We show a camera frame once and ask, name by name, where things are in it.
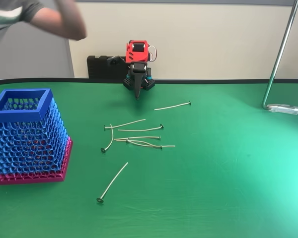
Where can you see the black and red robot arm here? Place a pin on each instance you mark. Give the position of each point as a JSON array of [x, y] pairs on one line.
[[132, 55]]

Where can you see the black perforated arm base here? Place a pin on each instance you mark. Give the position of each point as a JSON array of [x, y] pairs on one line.
[[127, 83]]

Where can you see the curved vertical thin stick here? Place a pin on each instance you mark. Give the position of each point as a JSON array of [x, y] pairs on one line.
[[103, 150]]

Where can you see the blue and magenta lattice basket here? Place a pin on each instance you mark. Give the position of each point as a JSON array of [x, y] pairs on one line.
[[27, 148]]

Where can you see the black plastic case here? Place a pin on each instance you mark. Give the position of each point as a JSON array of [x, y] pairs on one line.
[[99, 69]]

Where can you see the green table cloth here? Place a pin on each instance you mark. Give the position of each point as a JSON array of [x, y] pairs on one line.
[[213, 173]]

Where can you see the chrome metal stand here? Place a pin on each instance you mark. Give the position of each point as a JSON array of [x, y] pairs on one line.
[[280, 52]]

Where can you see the clear plastic clamp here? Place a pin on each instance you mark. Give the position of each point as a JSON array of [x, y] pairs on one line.
[[285, 109]]

